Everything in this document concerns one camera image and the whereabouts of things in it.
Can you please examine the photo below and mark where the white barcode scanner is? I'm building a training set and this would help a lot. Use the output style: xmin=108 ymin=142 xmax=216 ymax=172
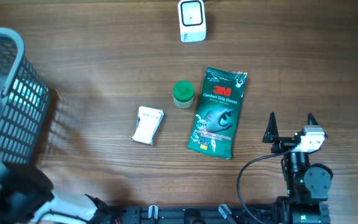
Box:
xmin=178 ymin=0 xmax=206 ymax=43

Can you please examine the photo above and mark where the green 3M gloves package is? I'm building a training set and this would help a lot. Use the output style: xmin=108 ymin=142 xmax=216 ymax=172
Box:
xmin=188 ymin=67 xmax=247 ymax=159

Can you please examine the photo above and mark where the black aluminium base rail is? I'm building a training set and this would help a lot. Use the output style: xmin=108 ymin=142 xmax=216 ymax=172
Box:
xmin=107 ymin=203 xmax=331 ymax=224

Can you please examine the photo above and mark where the black right camera cable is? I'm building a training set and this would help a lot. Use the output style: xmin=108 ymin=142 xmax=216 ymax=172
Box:
xmin=236 ymin=142 xmax=301 ymax=224

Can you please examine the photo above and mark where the green lid plastic jar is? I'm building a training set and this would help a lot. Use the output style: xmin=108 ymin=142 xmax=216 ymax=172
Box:
xmin=173 ymin=80 xmax=195 ymax=108

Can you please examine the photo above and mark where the dark mesh shopping basket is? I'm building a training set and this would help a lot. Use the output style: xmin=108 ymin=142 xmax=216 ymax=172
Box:
xmin=0 ymin=27 xmax=50 ymax=164

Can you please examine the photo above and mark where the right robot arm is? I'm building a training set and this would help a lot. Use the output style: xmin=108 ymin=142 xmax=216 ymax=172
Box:
xmin=262 ymin=113 xmax=333 ymax=224

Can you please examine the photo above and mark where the white small packet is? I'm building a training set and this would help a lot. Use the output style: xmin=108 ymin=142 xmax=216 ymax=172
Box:
xmin=131 ymin=106 xmax=164 ymax=145

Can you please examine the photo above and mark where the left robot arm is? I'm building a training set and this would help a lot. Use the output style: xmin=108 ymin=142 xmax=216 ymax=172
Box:
xmin=0 ymin=160 xmax=112 ymax=223

